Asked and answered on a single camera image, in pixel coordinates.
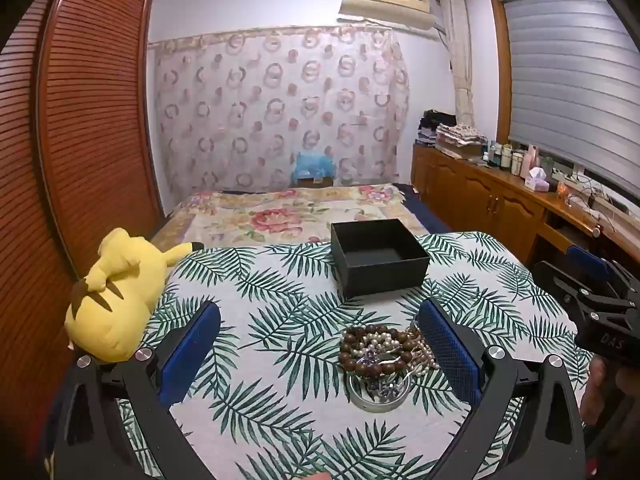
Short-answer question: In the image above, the tangle of cables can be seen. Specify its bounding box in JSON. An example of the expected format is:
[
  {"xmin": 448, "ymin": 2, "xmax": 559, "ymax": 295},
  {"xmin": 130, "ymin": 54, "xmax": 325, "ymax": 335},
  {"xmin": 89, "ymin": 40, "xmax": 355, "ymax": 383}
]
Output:
[{"xmin": 564, "ymin": 179, "xmax": 632, "ymax": 222}]

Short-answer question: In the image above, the leaf print blanket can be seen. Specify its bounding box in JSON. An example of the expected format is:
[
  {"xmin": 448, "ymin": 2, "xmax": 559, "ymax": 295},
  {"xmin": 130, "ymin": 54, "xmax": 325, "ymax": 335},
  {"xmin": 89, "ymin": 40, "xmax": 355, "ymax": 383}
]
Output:
[{"xmin": 117, "ymin": 231, "xmax": 594, "ymax": 480}]

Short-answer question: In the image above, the blue plush toy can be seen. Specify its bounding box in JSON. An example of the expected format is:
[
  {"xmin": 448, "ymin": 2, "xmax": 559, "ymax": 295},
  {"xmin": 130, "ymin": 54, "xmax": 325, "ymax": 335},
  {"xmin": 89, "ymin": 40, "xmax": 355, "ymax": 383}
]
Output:
[{"xmin": 291, "ymin": 151, "xmax": 335, "ymax": 181}]

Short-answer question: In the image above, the row of cosmetic bottles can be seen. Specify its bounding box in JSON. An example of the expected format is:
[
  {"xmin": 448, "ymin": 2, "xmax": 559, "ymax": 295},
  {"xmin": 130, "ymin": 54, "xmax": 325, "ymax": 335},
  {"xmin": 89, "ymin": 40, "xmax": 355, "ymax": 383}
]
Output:
[{"xmin": 481, "ymin": 140, "xmax": 540, "ymax": 179}]

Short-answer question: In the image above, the floral folded cloth stack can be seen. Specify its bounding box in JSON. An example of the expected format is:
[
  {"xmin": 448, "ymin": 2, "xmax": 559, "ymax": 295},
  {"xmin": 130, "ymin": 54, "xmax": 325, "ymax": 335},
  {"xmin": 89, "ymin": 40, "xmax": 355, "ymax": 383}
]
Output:
[{"xmin": 434, "ymin": 122, "xmax": 489, "ymax": 159}]

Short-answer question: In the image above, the yellow plush toy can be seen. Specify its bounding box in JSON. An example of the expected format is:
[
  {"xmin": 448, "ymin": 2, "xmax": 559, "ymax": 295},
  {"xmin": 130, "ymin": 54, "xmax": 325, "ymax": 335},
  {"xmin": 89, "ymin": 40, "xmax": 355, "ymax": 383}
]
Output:
[{"xmin": 65, "ymin": 227, "xmax": 205, "ymax": 364}]

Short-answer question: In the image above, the wooden window frame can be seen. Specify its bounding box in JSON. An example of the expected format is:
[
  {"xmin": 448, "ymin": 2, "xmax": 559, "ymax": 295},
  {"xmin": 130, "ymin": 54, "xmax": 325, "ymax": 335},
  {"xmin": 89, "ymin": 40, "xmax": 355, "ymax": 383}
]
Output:
[{"xmin": 488, "ymin": 0, "xmax": 517, "ymax": 147}]

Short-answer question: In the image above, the wooden louvered wardrobe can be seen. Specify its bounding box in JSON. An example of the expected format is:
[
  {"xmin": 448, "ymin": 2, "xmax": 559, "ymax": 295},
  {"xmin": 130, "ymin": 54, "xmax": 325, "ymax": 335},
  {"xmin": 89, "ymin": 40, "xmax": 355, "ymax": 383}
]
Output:
[{"xmin": 0, "ymin": 0, "xmax": 164, "ymax": 461}]

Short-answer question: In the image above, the pearl necklace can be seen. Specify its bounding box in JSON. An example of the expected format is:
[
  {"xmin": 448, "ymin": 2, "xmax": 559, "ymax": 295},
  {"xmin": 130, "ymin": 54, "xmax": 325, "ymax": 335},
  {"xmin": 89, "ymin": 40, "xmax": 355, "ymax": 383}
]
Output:
[{"xmin": 357, "ymin": 329, "xmax": 442, "ymax": 377}]

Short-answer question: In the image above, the silver chain with purple beads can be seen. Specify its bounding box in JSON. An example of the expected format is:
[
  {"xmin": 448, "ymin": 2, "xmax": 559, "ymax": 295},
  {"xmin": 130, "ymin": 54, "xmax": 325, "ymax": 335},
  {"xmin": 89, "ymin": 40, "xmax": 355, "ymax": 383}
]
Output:
[{"xmin": 364, "ymin": 354, "xmax": 409, "ymax": 402}]

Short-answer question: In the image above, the black jewelry box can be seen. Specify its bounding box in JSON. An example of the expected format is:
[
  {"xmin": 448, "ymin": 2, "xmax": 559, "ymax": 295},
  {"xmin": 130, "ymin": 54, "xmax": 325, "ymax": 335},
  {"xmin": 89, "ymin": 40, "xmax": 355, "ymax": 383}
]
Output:
[{"xmin": 330, "ymin": 218, "xmax": 431, "ymax": 300}]

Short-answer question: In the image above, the grey window blind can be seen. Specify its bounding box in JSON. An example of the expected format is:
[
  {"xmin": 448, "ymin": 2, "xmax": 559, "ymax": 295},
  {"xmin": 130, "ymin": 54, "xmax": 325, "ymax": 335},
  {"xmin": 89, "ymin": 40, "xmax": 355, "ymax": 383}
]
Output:
[{"xmin": 501, "ymin": 0, "xmax": 640, "ymax": 187}]

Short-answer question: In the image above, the navy bed sheet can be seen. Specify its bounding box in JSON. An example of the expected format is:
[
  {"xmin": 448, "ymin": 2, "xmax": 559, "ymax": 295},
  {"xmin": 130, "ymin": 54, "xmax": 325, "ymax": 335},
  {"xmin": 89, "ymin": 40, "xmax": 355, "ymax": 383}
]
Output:
[{"xmin": 397, "ymin": 183, "xmax": 454, "ymax": 235}]

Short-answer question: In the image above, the cream tied curtain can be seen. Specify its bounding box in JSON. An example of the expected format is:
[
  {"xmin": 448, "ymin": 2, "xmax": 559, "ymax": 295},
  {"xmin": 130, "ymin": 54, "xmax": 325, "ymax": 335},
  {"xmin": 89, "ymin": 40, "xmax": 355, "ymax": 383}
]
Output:
[{"xmin": 439, "ymin": 0, "xmax": 476, "ymax": 129}]

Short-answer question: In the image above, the circle print curtain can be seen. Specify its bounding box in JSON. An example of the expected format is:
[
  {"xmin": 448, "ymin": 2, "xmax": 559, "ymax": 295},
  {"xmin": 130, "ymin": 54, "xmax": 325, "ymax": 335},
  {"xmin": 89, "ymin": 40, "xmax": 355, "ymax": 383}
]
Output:
[{"xmin": 149, "ymin": 24, "xmax": 412, "ymax": 197}]

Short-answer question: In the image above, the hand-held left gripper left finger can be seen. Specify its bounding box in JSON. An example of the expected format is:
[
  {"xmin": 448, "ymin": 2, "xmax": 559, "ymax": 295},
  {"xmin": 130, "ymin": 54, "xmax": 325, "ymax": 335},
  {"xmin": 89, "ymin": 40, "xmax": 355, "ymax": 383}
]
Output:
[{"xmin": 50, "ymin": 300, "xmax": 223, "ymax": 480}]

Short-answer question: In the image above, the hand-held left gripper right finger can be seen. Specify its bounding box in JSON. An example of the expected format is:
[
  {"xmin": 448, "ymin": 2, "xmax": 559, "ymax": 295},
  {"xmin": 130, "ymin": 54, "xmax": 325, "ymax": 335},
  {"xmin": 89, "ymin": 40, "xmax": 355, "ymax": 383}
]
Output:
[{"xmin": 417, "ymin": 299, "xmax": 586, "ymax": 480}]

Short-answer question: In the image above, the wooden cabinet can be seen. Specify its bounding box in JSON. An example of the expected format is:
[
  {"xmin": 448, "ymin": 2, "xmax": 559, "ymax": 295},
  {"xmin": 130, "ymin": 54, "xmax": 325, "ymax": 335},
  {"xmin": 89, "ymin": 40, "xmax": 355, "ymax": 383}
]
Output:
[{"xmin": 410, "ymin": 142, "xmax": 640, "ymax": 282}]

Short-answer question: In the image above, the person's right hand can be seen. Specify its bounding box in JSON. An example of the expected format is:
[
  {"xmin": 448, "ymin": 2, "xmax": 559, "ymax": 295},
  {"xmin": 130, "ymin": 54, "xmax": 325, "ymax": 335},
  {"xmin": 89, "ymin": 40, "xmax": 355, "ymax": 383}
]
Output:
[{"xmin": 580, "ymin": 357, "xmax": 609, "ymax": 427}]

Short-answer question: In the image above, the pink tissue box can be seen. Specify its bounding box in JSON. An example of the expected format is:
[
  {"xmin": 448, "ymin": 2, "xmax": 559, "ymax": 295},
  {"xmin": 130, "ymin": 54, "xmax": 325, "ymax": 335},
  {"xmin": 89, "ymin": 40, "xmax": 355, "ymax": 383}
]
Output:
[{"xmin": 523, "ymin": 167, "xmax": 551, "ymax": 192}]

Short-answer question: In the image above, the floral blanket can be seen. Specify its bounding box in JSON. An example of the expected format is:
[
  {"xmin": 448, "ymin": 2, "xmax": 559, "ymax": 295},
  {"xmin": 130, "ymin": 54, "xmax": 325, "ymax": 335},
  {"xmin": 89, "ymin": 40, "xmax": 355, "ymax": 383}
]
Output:
[{"xmin": 150, "ymin": 183, "xmax": 432, "ymax": 256}]

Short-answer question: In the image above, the cream air conditioner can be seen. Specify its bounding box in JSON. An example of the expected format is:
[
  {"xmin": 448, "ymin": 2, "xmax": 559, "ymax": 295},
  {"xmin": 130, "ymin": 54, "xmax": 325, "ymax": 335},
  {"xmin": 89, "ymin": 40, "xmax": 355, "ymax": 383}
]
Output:
[{"xmin": 338, "ymin": 0, "xmax": 438, "ymax": 29}]

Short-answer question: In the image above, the dark folded clothes stack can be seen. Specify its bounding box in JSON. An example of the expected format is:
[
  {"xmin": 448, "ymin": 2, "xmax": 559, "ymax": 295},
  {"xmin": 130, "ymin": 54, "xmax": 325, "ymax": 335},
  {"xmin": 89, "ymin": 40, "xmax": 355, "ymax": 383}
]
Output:
[{"xmin": 416, "ymin": 109, "xmax": 458, "ymax": 147}]

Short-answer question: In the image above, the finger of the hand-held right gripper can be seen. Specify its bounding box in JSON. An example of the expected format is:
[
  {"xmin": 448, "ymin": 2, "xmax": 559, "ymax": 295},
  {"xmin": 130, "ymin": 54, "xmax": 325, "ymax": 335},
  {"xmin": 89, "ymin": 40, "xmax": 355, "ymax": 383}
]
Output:
[
  {"xmin": 566, "ymin": 245, "xmax": 640, "ymax": 307},
  {"xmin": 531, "ymin": 260, "xmax": 627, "ymax": 324}
]

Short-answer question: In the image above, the grey-green jade bangle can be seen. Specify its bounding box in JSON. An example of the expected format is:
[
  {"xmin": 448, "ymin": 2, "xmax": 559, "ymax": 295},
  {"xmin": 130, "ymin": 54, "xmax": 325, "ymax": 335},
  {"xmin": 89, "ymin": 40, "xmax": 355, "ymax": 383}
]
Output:
[{"xmin": 348, "ymin": 367, "xmax": 412, "ymax": 414}]

